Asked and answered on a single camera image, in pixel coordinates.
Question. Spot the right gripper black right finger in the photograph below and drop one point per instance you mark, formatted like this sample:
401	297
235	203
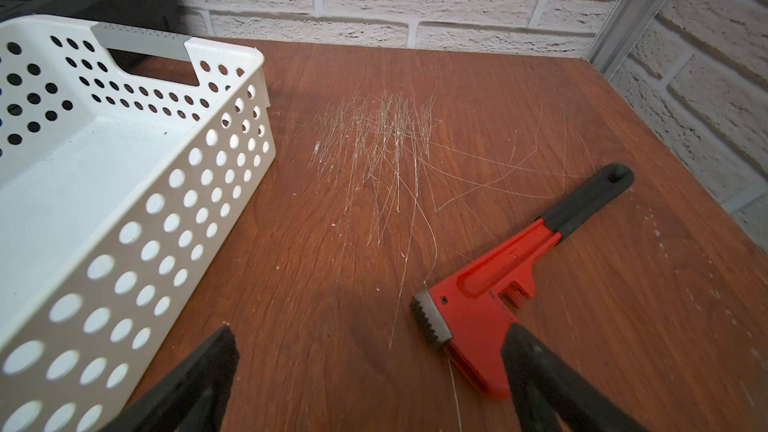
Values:
547	393

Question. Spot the white perforated plastic bin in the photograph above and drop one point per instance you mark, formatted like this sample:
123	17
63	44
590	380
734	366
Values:
127	156

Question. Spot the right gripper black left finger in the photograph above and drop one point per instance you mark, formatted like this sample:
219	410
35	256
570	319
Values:
193	396

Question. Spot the red pipe wrench black handle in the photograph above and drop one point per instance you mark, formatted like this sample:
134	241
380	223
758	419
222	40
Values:
466	314

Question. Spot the aluminium corner post right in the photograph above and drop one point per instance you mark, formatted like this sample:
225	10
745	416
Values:
623	27

